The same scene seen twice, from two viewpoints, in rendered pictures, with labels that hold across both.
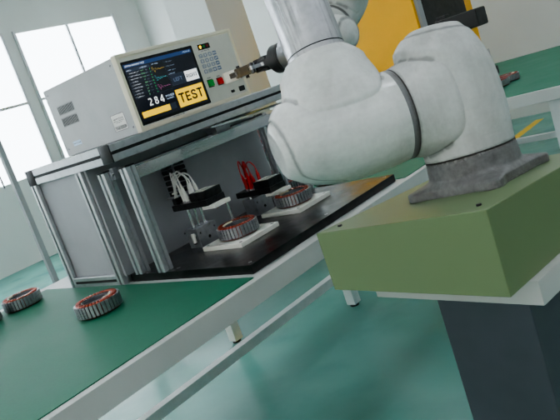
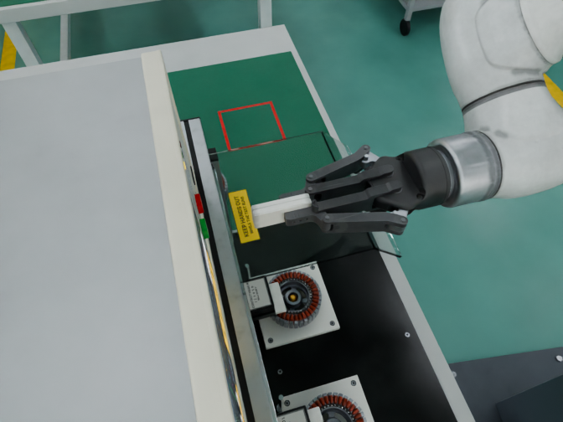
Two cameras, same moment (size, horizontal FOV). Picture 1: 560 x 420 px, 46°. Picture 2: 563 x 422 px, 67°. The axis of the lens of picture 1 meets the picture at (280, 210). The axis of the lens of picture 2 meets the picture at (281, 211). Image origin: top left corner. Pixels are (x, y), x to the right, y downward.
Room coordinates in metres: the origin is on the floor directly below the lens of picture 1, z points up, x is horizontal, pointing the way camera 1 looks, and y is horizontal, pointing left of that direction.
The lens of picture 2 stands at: (1.72, 0.24, 1.60)
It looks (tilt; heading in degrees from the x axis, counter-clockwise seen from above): 56 degrees down; 300
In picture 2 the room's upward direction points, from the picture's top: straight up
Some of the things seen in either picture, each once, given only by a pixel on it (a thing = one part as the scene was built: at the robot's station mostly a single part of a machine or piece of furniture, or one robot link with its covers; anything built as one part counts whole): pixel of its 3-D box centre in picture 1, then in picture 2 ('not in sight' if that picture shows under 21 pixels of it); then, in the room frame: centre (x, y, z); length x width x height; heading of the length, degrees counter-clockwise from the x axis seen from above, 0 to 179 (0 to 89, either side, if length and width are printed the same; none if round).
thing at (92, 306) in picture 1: (97, 303); not in sight; (1.52, 0.48, 0.77); 0.11 x 0.11 x 0.04
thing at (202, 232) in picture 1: (202, 233); not in sight; (1.79, 0.22, 0.80); 0.07 x 0.05 x 0.06; 136
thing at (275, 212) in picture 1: (296, 204); (292, 303); (1.86, -0.05, 0.78); 0.15 x 0.15 x 0.01; 46
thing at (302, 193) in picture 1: (292, 197); (292, 298); (1.86, -0.05, 0.80); 0.11 x 0.11 x 0.04
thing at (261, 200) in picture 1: (258, 203); not in sight; (1.96, 0.06, 0.80); 0.07 x 0.05 x 0.06; 136
